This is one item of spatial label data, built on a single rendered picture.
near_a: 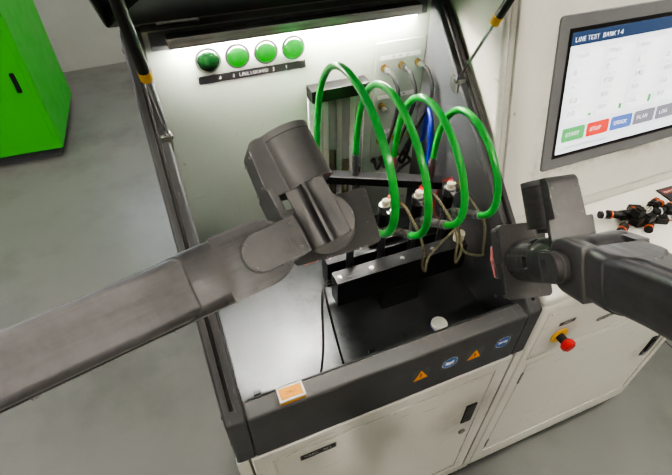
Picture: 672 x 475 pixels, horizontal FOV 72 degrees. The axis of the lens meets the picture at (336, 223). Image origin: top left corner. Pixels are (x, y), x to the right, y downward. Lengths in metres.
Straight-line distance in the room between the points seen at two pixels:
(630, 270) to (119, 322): 0.41
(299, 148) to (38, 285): 2.38
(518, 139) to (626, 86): 0.30
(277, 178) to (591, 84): 0.92
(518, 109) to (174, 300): 0.88
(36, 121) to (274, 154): 3.10
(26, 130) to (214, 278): 3.18
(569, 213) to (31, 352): 0.52
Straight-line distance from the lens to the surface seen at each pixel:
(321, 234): 0.42
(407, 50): 1.18
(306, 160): 0.43
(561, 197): 0.57
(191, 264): 0.39
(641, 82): 1.36
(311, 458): 1.17
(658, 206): 1.42
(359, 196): 0.53
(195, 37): 0.97
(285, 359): 1.10
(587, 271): 0.50
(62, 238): 2.94
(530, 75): 1.11
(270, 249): 0.39
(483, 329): 1.04
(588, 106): 1.25
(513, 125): 1.11
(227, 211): 1.23
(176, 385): 2.11
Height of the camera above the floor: 1.77
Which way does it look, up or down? 42 degrees down
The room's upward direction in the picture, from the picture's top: straight up
